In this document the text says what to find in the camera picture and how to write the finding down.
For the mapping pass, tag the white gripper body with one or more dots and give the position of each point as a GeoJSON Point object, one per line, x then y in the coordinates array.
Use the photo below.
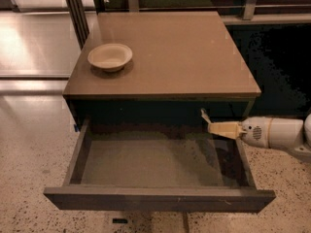
{"type": "Point", "coordinates": [255, 131]}

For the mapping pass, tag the brown drawer cabinet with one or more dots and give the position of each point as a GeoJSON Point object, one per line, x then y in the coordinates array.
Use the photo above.
{"type": "Point", "coordinates": [182, 62]}

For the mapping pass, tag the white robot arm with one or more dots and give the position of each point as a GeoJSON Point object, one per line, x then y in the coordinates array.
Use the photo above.
{"type": "Point", "coordinates": [290, 135]}

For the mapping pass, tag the white paper bowl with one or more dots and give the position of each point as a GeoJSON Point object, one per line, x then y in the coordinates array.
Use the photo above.
{"type": "Point", "coordinates": [110, 57]}

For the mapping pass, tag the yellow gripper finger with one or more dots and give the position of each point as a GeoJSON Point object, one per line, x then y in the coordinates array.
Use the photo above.
{"type": "Point", "coordinates": [230, 129]}
{"type": "Point", "coordinates": [205, 116]}

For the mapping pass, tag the open grey top drawer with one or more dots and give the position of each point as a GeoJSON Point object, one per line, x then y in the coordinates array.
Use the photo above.
{"type": "Point", "coordinates": [157, 168]}

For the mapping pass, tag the dark window frame post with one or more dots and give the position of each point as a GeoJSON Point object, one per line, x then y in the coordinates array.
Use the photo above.
{"type": "Point", "coordinates": [78, 17]}

